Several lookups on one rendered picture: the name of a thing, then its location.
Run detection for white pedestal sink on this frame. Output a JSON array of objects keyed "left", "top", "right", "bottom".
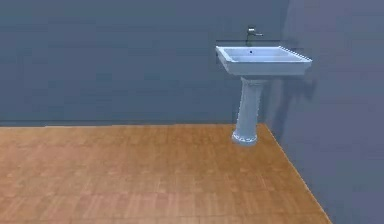
[{"left": 215, "top": 45, "right": 313, "bottom": 147}]

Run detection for grey metal faucet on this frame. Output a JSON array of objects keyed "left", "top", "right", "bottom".
[{"left": 245, "top": 25, "right": 264, "bottom": 47}]

